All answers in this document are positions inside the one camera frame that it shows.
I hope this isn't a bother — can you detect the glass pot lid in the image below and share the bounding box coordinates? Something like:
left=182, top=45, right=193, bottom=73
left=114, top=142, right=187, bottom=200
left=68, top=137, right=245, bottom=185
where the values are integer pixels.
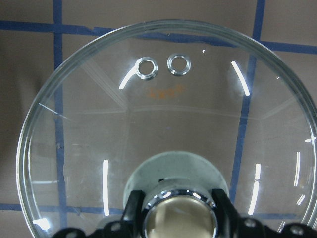
left=16, top=20, right=317, bottom=238

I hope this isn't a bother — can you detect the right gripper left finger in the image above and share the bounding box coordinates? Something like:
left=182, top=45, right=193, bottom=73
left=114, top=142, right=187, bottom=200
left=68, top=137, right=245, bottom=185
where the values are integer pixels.
left=53, top=190, right=145, bottom=238

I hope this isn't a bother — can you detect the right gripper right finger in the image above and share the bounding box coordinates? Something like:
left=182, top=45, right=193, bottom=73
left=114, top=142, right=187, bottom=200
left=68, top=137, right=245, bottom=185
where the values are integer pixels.
left=212, top=189, right=317, bottom=238

